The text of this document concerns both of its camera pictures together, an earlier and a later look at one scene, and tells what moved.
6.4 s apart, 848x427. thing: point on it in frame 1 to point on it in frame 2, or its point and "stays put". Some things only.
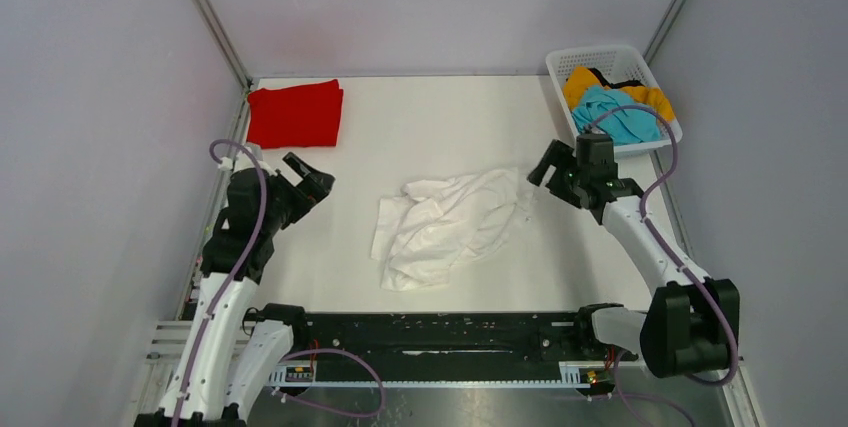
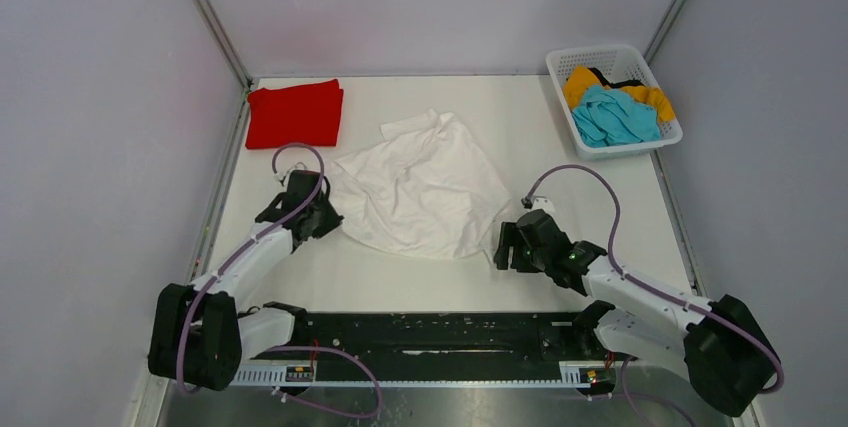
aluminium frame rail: x=208 y=16 stays put
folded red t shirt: x=298 y=115 stays put
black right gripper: x=558 y=154 to x=510 y=236
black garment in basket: x=606 y=82 stays put
